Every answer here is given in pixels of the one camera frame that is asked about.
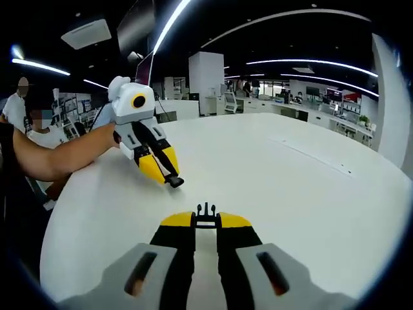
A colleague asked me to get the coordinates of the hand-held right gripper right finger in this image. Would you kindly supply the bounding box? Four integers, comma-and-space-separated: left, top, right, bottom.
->
216, 211, 356, 310

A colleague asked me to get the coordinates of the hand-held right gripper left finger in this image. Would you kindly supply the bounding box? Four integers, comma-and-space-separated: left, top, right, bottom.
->
59, 211, 197, 310

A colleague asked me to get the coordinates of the black plastic buckle socket part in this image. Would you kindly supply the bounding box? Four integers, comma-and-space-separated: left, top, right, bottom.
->
165, 175, 185, 189

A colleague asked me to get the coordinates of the black plastic buckle pronged part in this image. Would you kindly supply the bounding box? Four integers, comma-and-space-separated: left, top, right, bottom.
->
195, 202, 217, 229

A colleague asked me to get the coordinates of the white ceiling air conditioner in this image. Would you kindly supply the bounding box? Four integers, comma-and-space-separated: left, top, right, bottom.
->
60, 18, 113, 50

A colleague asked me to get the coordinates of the long curved ceiling light strip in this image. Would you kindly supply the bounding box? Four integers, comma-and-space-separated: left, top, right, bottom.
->
150, 0, 192, 56

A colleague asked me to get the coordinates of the long white office counter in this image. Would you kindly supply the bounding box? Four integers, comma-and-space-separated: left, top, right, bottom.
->
270, 98, 376, 143

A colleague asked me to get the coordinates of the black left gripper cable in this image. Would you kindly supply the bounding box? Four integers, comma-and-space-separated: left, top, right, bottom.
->
91, 101, 114, 130

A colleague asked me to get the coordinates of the white table cable cover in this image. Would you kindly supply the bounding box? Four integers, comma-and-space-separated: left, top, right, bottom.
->
267, 135, 356, 178

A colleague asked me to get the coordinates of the red wall screen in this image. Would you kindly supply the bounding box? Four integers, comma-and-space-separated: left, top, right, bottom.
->
325, 88, 361, 101

